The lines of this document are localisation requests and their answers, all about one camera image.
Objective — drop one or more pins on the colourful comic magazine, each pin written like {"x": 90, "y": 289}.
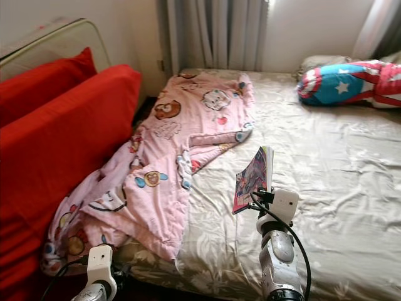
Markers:
{"x": 254, "y": 179}

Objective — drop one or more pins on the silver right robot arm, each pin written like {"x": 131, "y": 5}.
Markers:
{"x": 279, "y": 251}

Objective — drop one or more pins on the bed with floral beige sheet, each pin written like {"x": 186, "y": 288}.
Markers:
{"x": 338, "y": 169}

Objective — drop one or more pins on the pink cartoon print blanket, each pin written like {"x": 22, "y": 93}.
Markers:
{"x": 175, "y": 144}

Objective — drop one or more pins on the thick red mattress cushion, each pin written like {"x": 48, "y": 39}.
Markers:
{"x": 56, "y": 163}

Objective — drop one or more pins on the blue red star pillow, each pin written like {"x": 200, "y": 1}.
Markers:
{"x": 338, "y": 86}

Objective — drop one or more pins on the grey pillow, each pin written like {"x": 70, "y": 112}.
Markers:
{"x": 319, "y": 61}

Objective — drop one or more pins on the grey curtain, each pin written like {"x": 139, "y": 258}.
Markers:
{"x": 219, "y": 34}

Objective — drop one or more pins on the red cushion with flanged edge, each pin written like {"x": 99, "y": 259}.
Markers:
{"x": 50, "y": 84}

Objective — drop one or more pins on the white sheer curtain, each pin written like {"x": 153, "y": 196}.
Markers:
{"x": 376, "y": 28}

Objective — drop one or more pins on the grey upright mattress with trim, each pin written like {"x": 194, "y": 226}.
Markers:
{"x": 75, "y": 41}

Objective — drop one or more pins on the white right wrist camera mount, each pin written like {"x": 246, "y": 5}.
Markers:
{"x": 285, "y": 204}

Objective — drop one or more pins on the wall socket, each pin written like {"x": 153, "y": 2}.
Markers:
{"x": 160, "y": 65}

